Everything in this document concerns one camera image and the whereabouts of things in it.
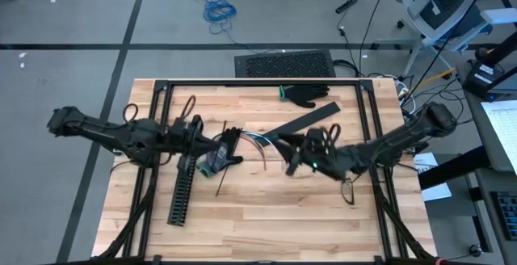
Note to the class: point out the grey black glove green cuff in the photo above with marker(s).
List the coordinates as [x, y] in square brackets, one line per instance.
[218, 156]

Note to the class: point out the clear safety glasses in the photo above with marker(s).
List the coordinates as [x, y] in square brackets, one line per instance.
[347, 192]

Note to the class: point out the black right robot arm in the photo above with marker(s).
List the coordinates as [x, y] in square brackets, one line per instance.
[396, 140]

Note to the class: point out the black keyboard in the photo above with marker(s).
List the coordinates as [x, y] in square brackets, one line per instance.
[282, 65]
[507, 216]

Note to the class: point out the all black glove green cuff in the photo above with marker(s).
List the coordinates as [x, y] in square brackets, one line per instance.
[305, 94]

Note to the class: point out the black flat duct cover strip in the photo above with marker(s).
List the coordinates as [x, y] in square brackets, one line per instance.
[315, 116]

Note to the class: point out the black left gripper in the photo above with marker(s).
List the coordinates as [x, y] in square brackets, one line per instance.
[187, 137]

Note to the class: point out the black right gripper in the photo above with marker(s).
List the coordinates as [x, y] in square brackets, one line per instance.
[323, 154]

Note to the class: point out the black power strip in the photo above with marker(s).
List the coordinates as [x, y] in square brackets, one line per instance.
[346, 5]

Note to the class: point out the yellow tube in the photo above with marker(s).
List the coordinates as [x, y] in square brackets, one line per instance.
[432, 80]

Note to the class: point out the black stand pole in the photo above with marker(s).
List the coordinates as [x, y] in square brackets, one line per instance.
[501, 49]

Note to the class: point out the white paper sheet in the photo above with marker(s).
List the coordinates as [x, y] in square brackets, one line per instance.
[436, 192]

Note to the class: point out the laptop with white screen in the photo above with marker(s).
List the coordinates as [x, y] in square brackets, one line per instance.
[503, 131]

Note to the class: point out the black labelled device box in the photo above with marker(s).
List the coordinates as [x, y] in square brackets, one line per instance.
[480, 77]

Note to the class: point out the grey mesh office chair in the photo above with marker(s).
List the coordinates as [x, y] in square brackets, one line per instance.
[444, 14]

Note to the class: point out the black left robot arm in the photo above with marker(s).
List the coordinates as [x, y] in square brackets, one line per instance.
[121, 135]

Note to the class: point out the black desk beam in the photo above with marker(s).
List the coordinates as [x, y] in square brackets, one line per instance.
[452, 168]

